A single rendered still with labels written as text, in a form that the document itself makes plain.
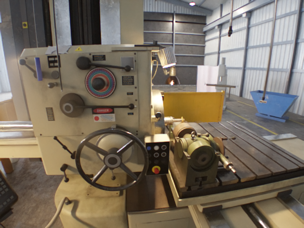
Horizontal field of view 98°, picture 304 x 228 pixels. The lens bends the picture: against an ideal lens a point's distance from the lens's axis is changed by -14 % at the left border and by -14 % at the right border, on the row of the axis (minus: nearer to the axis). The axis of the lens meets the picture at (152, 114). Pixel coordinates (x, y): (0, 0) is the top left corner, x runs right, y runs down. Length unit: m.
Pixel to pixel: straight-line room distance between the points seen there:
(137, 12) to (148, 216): 1.87
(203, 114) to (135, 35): 2.78
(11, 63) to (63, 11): 0.73
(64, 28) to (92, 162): 1.23
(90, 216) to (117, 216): 0.23
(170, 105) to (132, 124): 2.61
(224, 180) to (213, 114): 2.85
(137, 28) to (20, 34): 1.12
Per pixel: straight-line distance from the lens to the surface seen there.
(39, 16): 1.86
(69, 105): 0.92
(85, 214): 1.59
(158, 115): 0.91
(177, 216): 1.64
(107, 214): 1.54
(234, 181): 1.32
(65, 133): 1.07
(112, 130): 0.73
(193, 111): 3.74
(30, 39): 1.87
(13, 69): 1.98
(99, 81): 0.83
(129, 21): 1.62
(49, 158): 1.22
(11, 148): 1.74
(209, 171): 1.15
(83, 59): 0.88
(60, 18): 1.75
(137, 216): 1.55
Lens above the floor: 1.77
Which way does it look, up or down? 17 degrees down
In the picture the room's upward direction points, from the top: straight up
